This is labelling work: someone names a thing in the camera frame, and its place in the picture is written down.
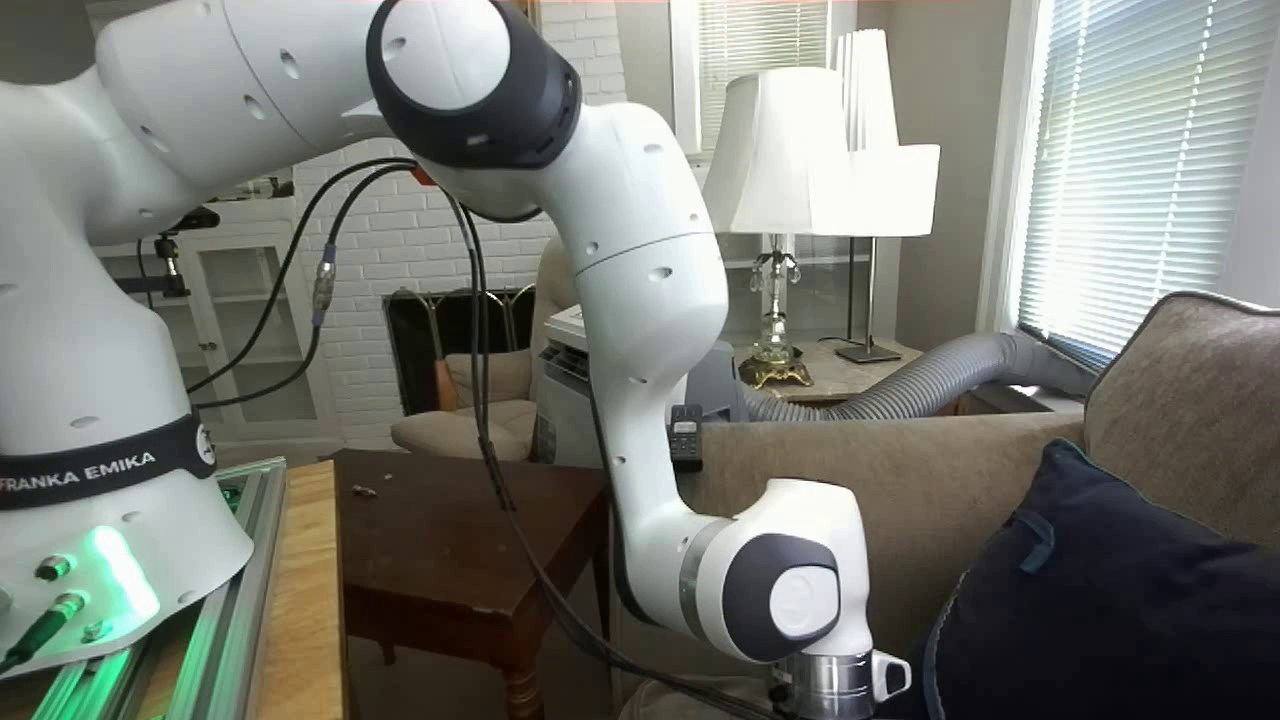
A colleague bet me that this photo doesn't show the plain black remote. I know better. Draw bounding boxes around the plain black remote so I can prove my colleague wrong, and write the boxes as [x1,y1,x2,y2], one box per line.
[668,401,707,474]

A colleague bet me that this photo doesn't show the white portable air conditioner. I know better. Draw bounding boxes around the white portable air conditioner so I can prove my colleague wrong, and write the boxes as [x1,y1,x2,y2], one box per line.
[538,300,622,472]

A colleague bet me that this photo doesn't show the wooden lamp side table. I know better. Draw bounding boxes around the wooden lamp side table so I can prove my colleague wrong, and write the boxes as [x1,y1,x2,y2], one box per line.
[727,334,1059,419]

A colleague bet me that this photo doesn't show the beige armchair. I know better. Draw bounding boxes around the beige armchair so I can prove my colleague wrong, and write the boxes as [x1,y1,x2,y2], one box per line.
[387,235,593,467]

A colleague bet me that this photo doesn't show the black fireplace screen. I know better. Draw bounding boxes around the black fireplace screen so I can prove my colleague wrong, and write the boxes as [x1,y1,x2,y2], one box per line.
[382,283,542,419]

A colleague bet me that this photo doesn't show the beige fabric sofa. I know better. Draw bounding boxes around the beige fabric sofa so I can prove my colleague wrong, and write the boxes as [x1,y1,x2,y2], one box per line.
[610,289,1280,720]

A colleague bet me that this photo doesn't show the crystal lamp with white shade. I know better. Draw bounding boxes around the crystal lamp with white shade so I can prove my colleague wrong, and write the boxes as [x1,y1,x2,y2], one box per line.
[700,62,858,393]

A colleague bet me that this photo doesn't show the dark brown wooden table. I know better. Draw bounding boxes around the dark brown wooden table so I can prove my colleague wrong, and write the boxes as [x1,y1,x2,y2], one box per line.
[328,445,632,720]

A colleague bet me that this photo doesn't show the white glass door cabinet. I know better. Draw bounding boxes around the white glass door cabinet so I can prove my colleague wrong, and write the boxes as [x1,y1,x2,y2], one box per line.
[123,195,346,465]

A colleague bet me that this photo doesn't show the light wood robot table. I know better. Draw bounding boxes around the light wood robot table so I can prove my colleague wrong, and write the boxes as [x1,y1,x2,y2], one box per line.
[245,454,350,720]

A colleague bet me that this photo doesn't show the navy blue pillow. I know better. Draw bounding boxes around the navy blue pillow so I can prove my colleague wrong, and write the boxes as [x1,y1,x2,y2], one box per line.
[875,435,1280,720]

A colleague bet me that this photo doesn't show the white window blind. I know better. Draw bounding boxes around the white window blind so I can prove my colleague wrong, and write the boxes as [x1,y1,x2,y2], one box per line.
[1015,0,1280,371]

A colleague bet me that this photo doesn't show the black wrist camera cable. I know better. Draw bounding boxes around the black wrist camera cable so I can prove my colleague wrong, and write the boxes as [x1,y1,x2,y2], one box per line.
[438,180,798,720]

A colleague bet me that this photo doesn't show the grey air conditioner hose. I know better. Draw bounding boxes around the grey air conditioner hose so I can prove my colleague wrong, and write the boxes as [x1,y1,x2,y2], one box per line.
[717,328,1100,427]

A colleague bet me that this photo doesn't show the black cable with grey connector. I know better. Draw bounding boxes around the black cable with grey connector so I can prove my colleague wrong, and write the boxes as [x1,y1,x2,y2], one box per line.
[183,151,422,410]

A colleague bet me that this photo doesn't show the black camera on tripod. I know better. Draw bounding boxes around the black camera on tripod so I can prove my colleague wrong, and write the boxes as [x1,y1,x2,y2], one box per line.
[128,199,228,304]

